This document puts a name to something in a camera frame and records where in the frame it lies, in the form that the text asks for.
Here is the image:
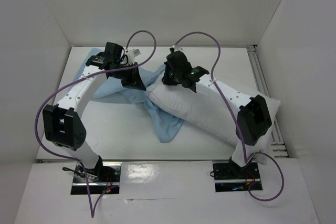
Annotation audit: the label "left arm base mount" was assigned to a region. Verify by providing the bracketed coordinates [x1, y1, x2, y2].
[62, 162, 121, 195]

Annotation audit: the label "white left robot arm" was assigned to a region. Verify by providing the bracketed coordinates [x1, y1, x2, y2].
[42, 42, 145, 182]

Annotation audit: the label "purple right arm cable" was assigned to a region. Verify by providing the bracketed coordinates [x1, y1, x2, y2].
[170, 31, 286, 202]

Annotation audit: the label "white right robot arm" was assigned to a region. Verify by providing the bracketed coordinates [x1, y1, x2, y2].
[162, 47, 272, 178]

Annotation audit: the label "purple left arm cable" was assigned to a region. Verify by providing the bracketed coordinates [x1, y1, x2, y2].
[35, 29, 158, 218]

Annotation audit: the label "aluminium rail frame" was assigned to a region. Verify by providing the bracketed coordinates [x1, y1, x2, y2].
[247, 45, 289, 158]

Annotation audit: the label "light blue pillowcase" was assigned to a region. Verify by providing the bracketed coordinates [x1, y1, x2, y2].
[73, 48, 184, 143]

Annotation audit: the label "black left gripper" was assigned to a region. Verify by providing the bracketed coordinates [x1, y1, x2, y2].
[110, 62, 145, 91]

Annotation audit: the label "white pillow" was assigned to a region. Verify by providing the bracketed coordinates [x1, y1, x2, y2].
[145, 80, 280, 167]

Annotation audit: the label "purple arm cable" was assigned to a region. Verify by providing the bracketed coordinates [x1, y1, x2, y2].
[35, 29, 158, 218]
[170, 31, 286, 202]

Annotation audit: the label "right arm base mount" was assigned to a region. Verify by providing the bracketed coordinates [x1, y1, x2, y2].
[209, 160, 263, 193]

